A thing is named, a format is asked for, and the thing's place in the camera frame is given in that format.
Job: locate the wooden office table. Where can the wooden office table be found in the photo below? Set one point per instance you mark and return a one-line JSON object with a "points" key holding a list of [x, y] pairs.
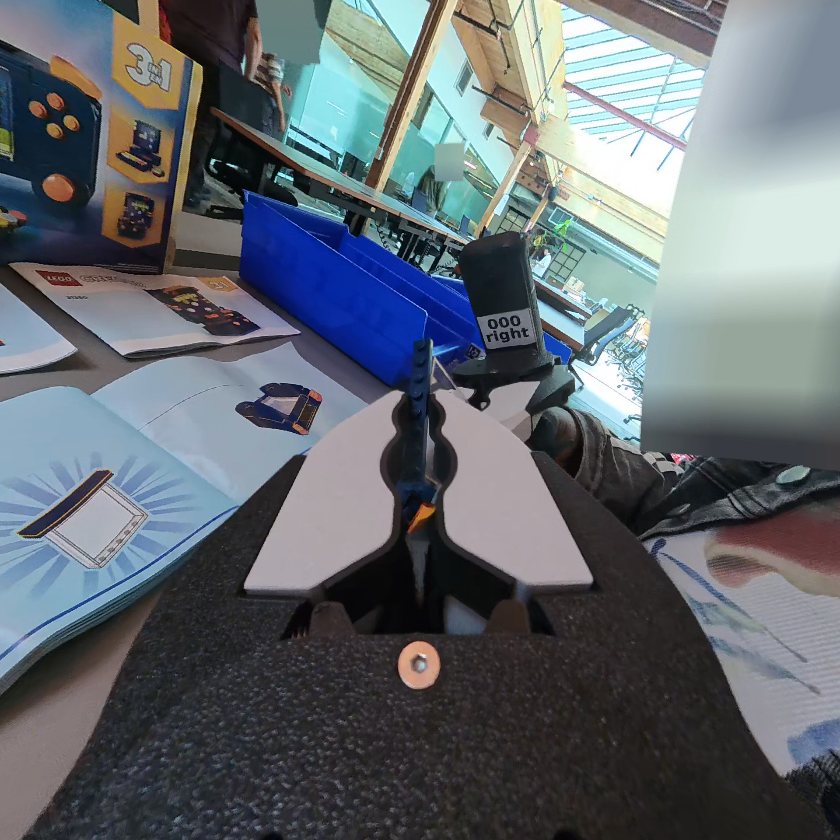
{"points": [[561, 315]]}

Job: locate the person's right forearm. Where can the person's right forearm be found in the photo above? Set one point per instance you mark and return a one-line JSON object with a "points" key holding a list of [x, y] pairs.
{"points": [[623, 472]]}

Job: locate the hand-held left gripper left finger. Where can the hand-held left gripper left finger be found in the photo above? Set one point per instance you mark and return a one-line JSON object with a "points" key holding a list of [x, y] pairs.
{"points": [[328, 518]]}

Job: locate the dark blue brick plate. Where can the dark blue brick plate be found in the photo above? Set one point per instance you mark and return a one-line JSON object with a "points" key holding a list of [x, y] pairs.
{"points": [[417, 420]]}

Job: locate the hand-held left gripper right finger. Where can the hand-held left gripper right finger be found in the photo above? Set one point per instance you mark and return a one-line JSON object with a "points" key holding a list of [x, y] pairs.
{"points": [[512, 518]]}

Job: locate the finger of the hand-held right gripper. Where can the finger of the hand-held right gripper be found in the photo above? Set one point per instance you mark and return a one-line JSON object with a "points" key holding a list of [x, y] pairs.
{"points": [[515, 410]]}

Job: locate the green potted plant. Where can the green potted plant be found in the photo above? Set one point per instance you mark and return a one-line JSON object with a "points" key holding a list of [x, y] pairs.
{"points": [[554, 239]]}

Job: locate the arcade cover instruction booklet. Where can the arcade cover instruction booklet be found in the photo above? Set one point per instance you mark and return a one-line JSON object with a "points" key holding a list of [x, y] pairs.
{"points": [[164, 315]]}

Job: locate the long wooden table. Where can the long wooden table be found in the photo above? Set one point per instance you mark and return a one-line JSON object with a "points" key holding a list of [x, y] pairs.
{"points": [[328, 177]]}

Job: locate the black office chair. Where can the black office chair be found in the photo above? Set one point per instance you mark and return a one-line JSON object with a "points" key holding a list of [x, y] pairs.
{"points": [[613, 328]]}

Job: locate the yellow blue brick set box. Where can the yellow blue brick set box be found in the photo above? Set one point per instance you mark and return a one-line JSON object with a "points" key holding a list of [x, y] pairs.
{"points": [[85, 131]]}

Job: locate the orange curved brick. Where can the orange curved brick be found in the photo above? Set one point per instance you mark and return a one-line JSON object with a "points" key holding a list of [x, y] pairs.
{"points": [[420, 517]]}

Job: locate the person's right hand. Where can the person's right hand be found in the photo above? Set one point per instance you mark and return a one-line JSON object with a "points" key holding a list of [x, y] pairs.
{"points": [[558, 436]]}

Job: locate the blue plastic bin with divider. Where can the blue plastic bin with divider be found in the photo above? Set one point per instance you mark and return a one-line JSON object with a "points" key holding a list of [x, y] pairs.
{"points": [[328, 295]]}

